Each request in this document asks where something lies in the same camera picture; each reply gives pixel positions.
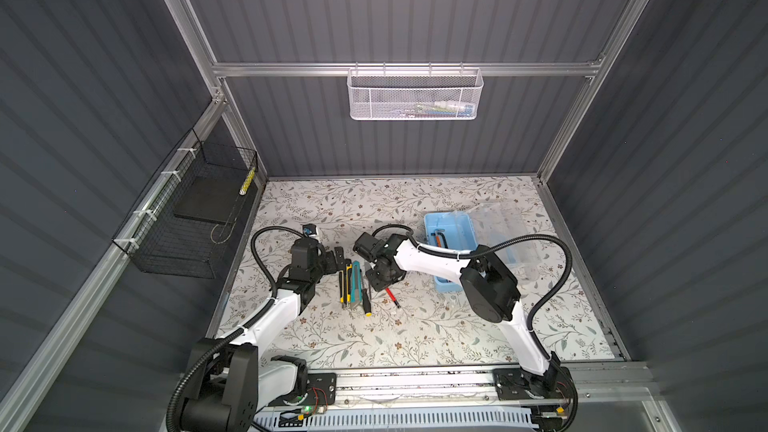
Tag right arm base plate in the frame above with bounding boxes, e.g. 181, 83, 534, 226
492, 366, 577, 404

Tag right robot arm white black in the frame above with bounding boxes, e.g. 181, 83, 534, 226
353, 227, 573, 395

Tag black wire mesh basket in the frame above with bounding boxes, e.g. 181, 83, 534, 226
113, 134, 259, 279

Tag white slotted cable duct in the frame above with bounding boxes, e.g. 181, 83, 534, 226
252, 406, 540, 431

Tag floral table mat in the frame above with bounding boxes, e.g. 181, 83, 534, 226
203, 175, 619, 373

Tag light blue plastic tool box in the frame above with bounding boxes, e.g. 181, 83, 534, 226
424, 202, 541, 286

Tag white wire mesh basket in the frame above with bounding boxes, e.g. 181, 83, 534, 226
346, 67, 484, 121

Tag yellow marker in black basket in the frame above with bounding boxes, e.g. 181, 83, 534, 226
239, 167, 256, 196

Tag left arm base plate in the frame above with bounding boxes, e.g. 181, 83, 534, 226
268, 373, 338, 408

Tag black hex key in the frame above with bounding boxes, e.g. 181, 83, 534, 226
430, 228, 448, 247

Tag teal utility knife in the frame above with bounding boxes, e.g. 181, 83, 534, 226
349, 261, 363, 304

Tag yellow black utility knife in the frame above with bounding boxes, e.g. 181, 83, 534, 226
339, 259, 353, 308

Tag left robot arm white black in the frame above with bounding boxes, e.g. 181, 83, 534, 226
165, 224, 338, 431

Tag black yellow tip screwdriver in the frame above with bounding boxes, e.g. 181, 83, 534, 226
361, 288, 372, 317

